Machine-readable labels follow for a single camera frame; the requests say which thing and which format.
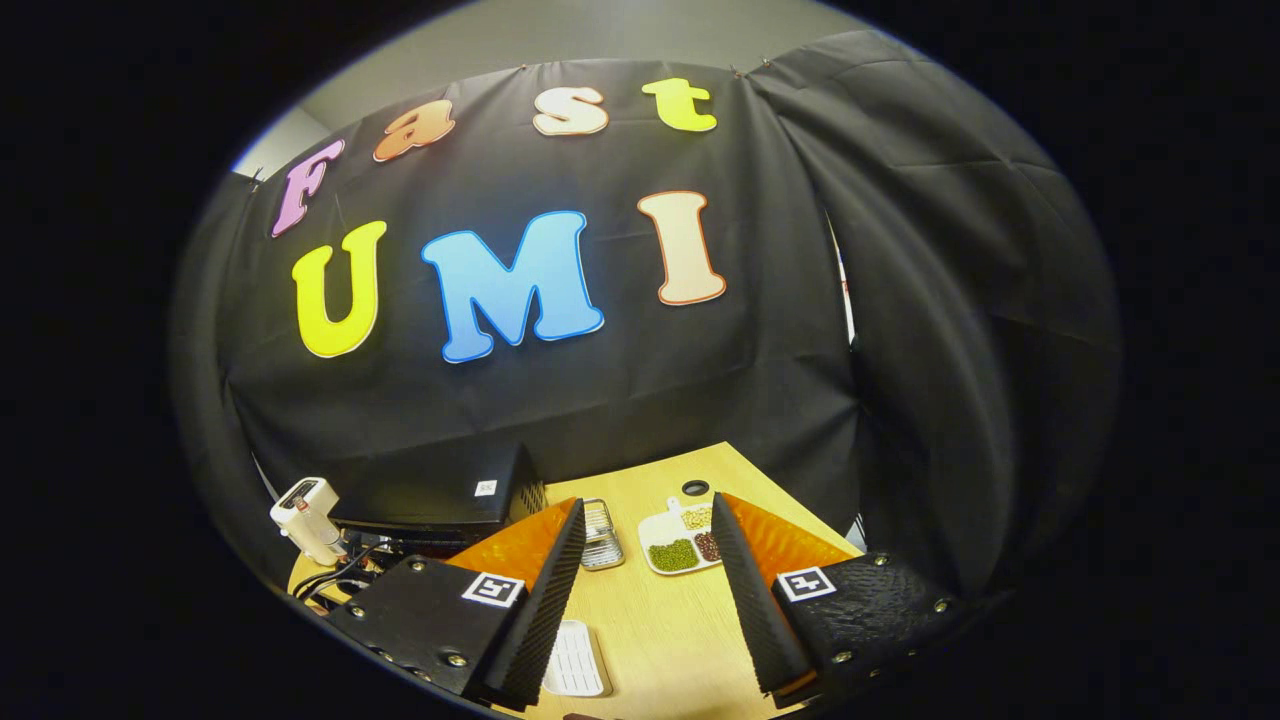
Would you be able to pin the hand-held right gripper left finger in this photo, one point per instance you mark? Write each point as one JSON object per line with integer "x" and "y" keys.
{"x": 540, "y": 620}

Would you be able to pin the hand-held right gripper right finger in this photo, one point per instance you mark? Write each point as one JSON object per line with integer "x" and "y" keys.
{"x": 760, "y": 610}

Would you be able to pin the black electric oven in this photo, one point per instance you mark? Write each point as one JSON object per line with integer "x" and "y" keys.
{"x": 430, "y": 490}

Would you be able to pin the white ridged tray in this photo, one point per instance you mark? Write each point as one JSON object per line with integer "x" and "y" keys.
{"x": 578, "y": 660}

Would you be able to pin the ribbed glass container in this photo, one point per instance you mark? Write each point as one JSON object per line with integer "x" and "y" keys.
{"x": 602, "y": 540}

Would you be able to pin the white divided bean dish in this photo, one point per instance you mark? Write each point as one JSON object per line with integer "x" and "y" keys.
{"x": 672, "y": 553}

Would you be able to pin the black round table grommet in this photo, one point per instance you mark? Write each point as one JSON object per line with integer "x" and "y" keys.
{"x": 695, "y": 487}

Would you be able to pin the black backdrop cloth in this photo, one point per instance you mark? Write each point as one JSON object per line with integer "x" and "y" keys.
{"x": 650, "y": 380}

